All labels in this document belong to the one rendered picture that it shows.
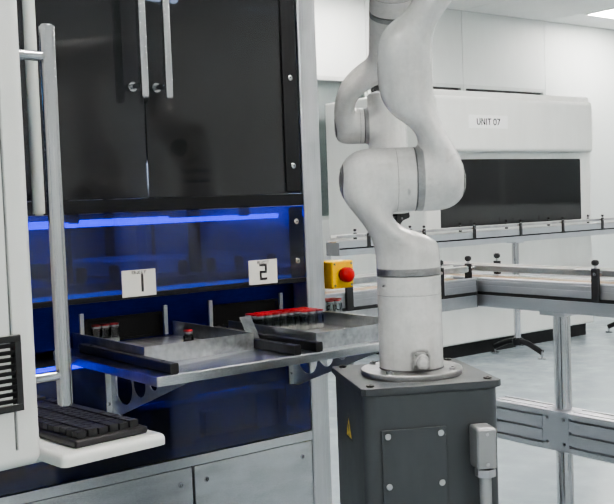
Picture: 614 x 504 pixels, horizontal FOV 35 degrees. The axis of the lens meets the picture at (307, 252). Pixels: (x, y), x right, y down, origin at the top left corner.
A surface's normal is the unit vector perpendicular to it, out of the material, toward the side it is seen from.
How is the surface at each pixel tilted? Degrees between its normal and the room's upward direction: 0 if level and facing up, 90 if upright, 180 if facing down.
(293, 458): 90
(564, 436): 90
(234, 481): 90
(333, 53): 90
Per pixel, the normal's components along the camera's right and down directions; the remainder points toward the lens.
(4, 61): 0.69, 0.01
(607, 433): -0.79, 0.06
